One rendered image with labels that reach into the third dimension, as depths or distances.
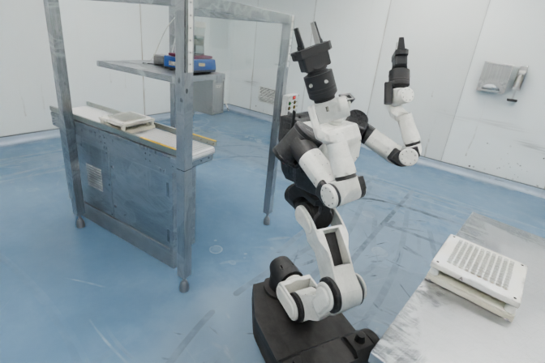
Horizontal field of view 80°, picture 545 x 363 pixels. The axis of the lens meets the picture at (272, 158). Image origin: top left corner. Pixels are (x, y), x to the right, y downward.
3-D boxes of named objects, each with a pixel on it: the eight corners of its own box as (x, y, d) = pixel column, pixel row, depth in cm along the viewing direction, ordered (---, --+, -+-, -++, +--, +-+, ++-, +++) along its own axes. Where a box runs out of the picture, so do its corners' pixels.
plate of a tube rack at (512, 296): (525, 270, 110) (528, 265, 109) (518, 309, 92) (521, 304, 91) (448, 237, 124) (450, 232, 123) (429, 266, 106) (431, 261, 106)
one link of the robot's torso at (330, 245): (321, 316, 135) (289, 211, 154) (354, 305, 143) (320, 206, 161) (340, 313, 123) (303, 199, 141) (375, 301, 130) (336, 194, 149)
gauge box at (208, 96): (223, 113, 193) (225, 79, 186) (212, 115, 185) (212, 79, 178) (196, 105, 203) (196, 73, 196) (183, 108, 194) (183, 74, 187)
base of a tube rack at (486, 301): (521, 281, 111) (523, 276, 111) (512, 322, 94) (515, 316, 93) (445, 248, 126) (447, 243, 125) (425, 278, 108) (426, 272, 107)
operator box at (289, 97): (295, 126, 257) (299, 94, 248) (285, 130, 243) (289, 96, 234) (288, 125, 260) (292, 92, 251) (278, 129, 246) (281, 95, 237)
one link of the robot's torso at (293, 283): (274, 297, 174) (276, 278, 169) (306, 288, 183) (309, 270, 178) (293, 328, 157) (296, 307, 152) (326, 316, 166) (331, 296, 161)
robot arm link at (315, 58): (285, 54, 97) (297, 92, 101) (298, 53, 88) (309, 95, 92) (322, 41, 99) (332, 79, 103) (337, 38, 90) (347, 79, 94)
